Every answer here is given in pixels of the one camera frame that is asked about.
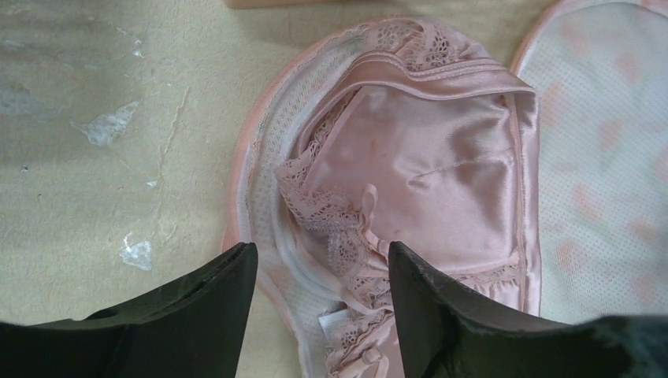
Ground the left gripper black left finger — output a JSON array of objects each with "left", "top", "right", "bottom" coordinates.
[{"left": 1, "top": 243, "right": 258, "bottom": 377}]

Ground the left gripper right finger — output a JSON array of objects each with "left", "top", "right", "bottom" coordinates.
[{"left": 389, "top": 242, "right": 667, "bottom": 378}]

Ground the floral mesh laundry bag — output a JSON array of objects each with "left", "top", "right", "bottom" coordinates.
[{"left": 225, "top": 1, "right": 667, "bottom": 377}]

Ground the satin pink lace bra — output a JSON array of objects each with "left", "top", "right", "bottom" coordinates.
[{"left": 276, "top": 18, "right": 541, "bottom": 377}]

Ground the orange file organizer rack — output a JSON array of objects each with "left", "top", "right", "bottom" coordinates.
[{"left": 223, "top": 0, "right": 340, "bottom": 9}]

